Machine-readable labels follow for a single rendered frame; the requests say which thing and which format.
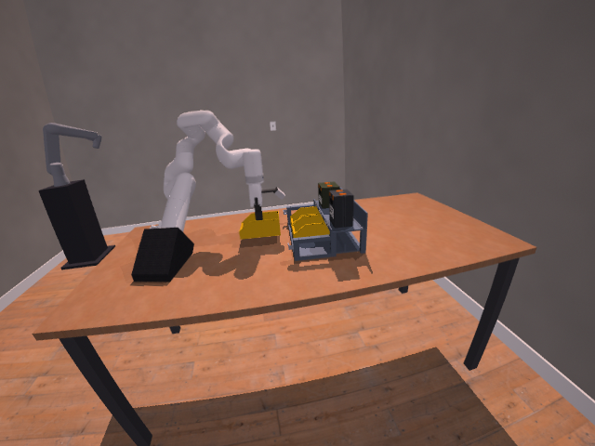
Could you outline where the dark olive case with orange latches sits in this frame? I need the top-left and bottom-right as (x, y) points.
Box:
(318, 182), (340, 208)

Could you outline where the yellow bin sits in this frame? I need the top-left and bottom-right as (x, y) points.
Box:
(290, 206), (320, 228)
(292, 215), (330, 238)
(239, 211), (281, 240)

